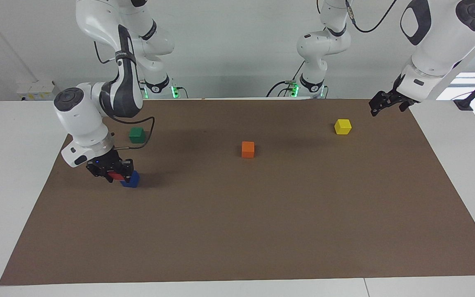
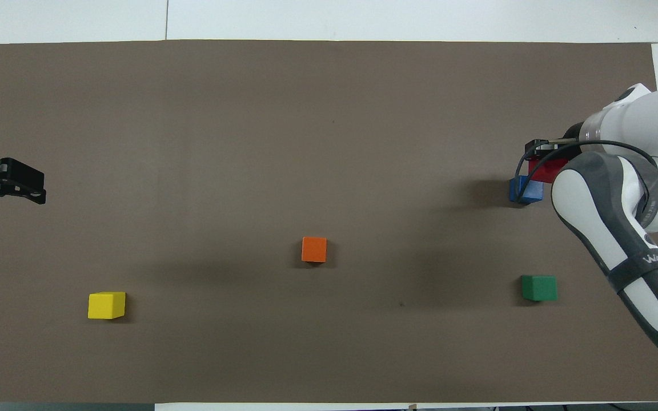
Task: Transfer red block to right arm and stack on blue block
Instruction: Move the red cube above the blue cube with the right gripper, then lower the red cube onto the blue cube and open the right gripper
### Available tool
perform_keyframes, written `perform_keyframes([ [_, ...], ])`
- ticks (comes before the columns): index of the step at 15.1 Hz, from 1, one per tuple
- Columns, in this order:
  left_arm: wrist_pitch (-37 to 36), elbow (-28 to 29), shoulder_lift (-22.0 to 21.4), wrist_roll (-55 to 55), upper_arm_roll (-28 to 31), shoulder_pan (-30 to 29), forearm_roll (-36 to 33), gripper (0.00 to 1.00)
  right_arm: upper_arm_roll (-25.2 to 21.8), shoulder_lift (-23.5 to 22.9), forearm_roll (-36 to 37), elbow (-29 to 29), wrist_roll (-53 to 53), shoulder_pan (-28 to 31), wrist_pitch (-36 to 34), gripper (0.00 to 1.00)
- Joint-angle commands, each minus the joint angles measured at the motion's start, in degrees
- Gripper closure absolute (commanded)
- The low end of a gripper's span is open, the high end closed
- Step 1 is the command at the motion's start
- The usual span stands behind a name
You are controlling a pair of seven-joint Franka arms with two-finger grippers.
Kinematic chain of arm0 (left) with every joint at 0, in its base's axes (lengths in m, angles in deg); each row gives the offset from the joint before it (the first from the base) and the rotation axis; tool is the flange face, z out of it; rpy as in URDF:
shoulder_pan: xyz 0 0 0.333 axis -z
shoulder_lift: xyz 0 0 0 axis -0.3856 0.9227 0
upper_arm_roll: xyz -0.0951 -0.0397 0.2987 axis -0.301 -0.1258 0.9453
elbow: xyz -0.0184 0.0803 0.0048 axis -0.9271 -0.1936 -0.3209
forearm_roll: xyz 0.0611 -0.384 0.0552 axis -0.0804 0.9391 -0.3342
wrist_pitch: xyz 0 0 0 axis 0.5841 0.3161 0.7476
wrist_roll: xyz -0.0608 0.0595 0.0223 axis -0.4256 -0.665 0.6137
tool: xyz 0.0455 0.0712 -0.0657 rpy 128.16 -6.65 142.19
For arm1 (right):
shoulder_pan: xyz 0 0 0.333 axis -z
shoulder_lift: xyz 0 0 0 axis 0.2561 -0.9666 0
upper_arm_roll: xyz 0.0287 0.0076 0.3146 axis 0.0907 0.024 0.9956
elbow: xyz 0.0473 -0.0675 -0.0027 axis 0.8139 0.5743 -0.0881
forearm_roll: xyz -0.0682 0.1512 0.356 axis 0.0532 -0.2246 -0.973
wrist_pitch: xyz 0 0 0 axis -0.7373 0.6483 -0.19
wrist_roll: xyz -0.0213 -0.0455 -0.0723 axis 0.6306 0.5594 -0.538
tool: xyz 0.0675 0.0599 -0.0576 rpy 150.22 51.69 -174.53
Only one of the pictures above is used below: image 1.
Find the blue cube block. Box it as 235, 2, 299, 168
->
120, 170, 141, 189

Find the yellow cube block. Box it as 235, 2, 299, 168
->
334, 119, 352, 135

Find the green cube block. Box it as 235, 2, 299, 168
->
129, 127, 146, 144

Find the white power strip box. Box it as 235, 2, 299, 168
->
16, 80, 61, 101

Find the brown table mat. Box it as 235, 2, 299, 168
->
0, 98, 475, 286

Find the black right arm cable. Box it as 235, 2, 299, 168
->
93, 39, 156, 150

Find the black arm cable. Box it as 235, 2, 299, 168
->
93, 39, 156, 150
344, 0, 398, 34

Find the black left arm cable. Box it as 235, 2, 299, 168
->
344, 0, 398, 34

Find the black left base cable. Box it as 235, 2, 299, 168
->
266, 61, 306, 98

